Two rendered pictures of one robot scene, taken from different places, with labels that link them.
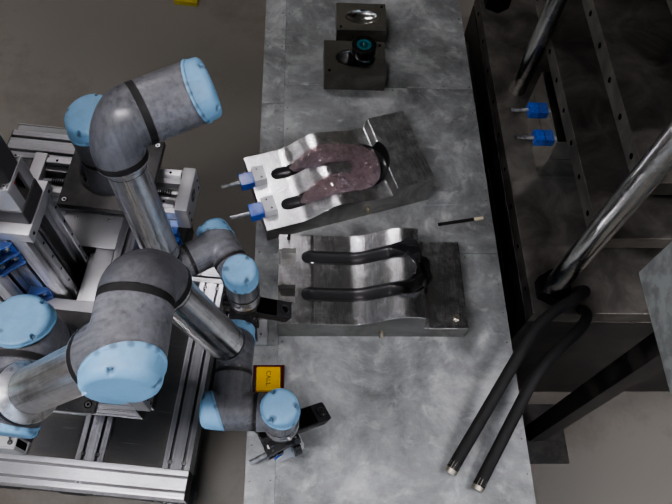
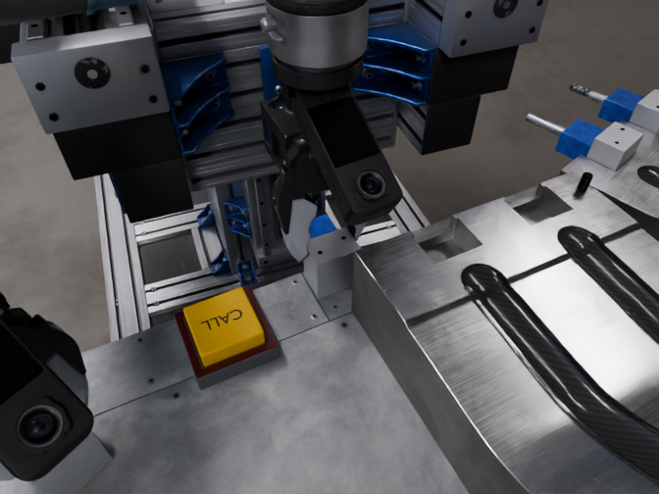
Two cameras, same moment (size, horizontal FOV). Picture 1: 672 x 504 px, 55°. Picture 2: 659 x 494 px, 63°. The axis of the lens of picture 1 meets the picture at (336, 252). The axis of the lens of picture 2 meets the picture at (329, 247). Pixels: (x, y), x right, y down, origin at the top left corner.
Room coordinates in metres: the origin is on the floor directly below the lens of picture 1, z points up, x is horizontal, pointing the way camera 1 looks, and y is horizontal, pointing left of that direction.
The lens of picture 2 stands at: (0.48, -0.18, 1.24)
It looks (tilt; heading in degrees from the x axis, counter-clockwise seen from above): 47 degrees down; 71
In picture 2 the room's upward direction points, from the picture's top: straight up
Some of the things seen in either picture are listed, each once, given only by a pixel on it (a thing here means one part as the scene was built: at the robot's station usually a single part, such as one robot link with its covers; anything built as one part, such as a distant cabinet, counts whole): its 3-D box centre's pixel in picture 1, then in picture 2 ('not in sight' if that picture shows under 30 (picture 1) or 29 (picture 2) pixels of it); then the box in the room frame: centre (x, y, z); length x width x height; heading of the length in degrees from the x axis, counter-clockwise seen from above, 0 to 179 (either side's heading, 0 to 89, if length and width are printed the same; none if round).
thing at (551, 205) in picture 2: (287, 260); (531, 217); (0.80, 0.13, 0.87); 0.05 x 0.05 x 0.04; 7
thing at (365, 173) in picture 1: (337, 167); not in sight; (1.10, 0.03, 0.90); 0.26 x 0.18 x 0.08; 115
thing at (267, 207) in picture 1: (253, 212); (574, 137); (0.94, 0.25, 0.85); 0.13 x 0.05 x 0.05; 115
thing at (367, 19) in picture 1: (360, 23); not in sight; (1.76, 0.01, 0.83); 0.17 x 0.13 x 0.06; 97
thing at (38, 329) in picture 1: (28, 332); not in sight; (0.40, 0.58, 1.20); 0.13 x 0.12 x 0.14; 5
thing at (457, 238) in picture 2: (286, 296); (441, 251); (0.69, 0.11, 0.87); 0.05 x 0.05 x 0.04; 7
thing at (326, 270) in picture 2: (241, 332); (313, 233); (0.59, 0.22, 0.83); 0.13 x 0.05 x 0.05; 97
